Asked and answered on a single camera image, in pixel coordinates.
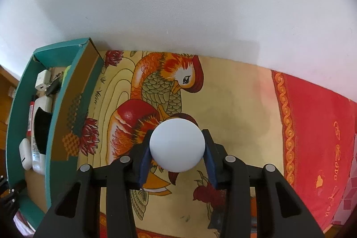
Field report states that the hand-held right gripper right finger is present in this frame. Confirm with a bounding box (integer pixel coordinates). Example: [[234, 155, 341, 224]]
[[201, 129, 325, 238]]

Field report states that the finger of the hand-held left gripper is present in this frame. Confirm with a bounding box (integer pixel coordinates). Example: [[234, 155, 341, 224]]
[[0, 175, 27, 216]]

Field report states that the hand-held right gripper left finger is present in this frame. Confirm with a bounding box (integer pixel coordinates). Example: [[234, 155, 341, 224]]
[[33, 129, 157, 238]]

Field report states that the white jar with orange label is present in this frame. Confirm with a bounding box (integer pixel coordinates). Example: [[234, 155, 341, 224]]
[[149, 119, 206, 173]]

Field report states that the white remote control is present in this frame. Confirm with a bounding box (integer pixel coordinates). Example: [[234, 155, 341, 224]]
[[30, 96, 53, 175]]

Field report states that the white earbuds case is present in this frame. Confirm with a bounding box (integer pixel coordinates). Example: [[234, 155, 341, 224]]
[[18, 138, 33, 171]]

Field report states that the black spirit level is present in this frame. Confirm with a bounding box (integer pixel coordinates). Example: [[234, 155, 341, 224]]
[[35, 108, 52, 156]]

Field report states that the red lighter with label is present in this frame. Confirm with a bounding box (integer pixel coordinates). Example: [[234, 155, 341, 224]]
[[26, 100, 36, 138]]

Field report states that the teal cardboard box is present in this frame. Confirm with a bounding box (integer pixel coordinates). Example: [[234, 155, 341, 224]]
[[6, 37, 108, 230]]

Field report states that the black key with keyring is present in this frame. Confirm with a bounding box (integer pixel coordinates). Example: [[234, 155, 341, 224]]
[[42, 72, 63, 96]]

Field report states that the white charger plug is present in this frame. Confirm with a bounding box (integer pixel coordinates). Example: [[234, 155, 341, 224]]
[[35, 70, 51, 91]]

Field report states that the wooden cabinet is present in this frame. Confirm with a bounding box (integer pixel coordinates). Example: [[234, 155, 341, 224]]
[[0, 65, 20, 149]]

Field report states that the pink patterned cloth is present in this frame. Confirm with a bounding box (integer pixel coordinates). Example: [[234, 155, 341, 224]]
[[330, 132, 357, 226]]

